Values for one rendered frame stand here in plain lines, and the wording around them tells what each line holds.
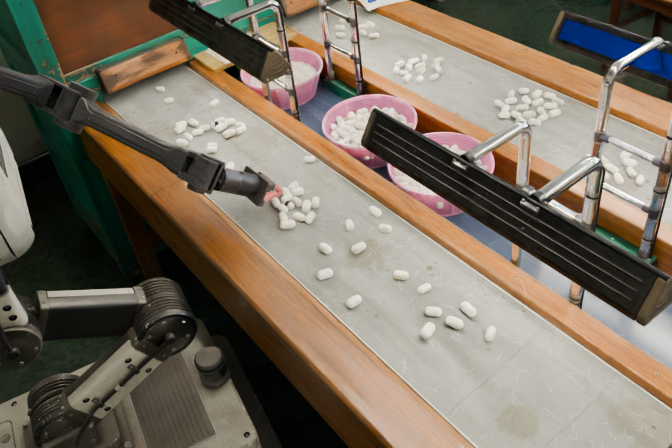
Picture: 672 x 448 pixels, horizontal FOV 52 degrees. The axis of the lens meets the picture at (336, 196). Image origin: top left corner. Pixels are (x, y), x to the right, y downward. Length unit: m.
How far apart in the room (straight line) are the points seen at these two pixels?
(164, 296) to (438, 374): 0.59
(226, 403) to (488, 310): 0.65
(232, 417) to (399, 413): 0.52
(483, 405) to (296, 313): 0.41
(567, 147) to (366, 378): 0.87
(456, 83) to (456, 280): 0.81
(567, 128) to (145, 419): 1.29
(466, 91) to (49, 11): 1.23
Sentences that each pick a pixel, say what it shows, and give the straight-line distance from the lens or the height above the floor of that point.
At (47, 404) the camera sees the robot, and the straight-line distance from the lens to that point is 1.62.
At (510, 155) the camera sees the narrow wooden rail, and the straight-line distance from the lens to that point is 1.79.
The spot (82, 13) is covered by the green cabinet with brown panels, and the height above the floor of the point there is 1.03.
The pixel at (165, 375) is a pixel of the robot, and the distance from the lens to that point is 1.79.
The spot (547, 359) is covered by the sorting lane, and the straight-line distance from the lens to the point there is 1.38.
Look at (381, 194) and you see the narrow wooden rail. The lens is 1.67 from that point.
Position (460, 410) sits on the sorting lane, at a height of 0.74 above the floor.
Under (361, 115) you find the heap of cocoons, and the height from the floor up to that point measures 0.74.
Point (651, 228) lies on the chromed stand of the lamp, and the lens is 1.57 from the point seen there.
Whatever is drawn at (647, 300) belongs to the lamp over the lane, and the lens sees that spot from 1.04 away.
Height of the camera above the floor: 1.83
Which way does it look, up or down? 39 degrees down
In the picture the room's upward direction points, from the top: 8 degrees counter-clockwise
